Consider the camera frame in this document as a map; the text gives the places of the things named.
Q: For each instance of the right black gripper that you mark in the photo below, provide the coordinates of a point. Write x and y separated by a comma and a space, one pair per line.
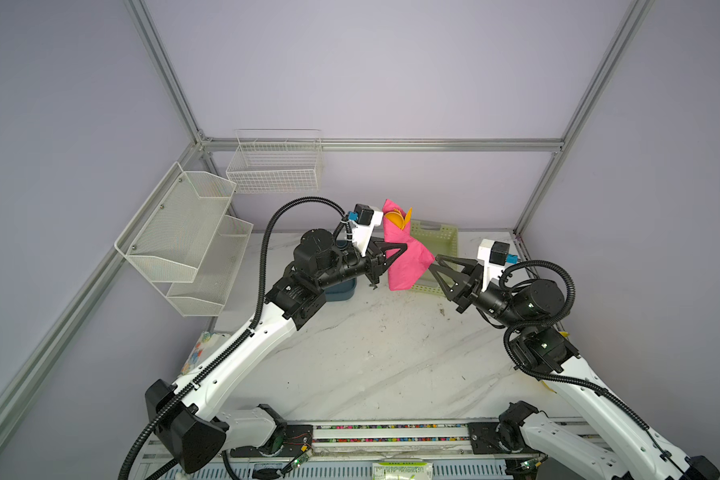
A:
466, 289

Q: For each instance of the aluminium frame profile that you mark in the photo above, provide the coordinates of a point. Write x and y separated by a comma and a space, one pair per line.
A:
98, 98

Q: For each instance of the teal plastic oval tub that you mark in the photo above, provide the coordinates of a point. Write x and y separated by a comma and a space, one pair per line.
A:
341, 292

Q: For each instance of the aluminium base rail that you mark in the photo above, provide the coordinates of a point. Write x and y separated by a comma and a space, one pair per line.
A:
377, 449

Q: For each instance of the colourful napkin packet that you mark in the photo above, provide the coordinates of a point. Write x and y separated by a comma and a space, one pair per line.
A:
207, 344

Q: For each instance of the white wire basket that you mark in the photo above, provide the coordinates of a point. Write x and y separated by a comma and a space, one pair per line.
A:
268, 161

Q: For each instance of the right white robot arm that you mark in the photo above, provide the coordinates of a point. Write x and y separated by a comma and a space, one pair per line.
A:
527, 299

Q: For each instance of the yellow plastic spoon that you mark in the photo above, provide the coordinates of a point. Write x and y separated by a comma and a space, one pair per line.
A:
397, 218

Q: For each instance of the pink paper napkin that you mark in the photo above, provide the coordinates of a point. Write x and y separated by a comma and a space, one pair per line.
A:
409, 267

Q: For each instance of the white perforated metal shelf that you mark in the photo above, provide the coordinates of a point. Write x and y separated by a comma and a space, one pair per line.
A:
186, 244

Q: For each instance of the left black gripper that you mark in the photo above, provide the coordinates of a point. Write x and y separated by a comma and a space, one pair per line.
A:
373, 253

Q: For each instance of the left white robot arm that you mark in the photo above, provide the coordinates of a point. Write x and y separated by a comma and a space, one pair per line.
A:
188, 415

